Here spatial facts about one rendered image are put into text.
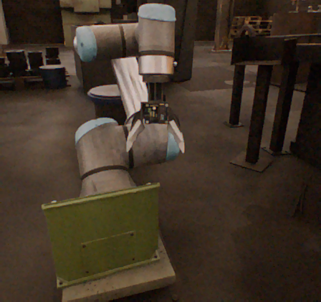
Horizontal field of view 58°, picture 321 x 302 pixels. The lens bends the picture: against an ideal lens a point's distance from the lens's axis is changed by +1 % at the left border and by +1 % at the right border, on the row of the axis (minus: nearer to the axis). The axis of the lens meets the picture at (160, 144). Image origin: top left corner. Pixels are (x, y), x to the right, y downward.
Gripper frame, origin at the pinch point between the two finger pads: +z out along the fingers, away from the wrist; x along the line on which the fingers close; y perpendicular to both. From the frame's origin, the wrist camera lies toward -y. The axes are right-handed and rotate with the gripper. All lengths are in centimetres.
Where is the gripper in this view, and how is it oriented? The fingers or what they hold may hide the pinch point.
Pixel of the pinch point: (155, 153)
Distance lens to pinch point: 78.5
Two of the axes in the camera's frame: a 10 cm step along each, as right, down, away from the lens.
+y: -0.2, 1.5, -9.9
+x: 10.0, 0.2, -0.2
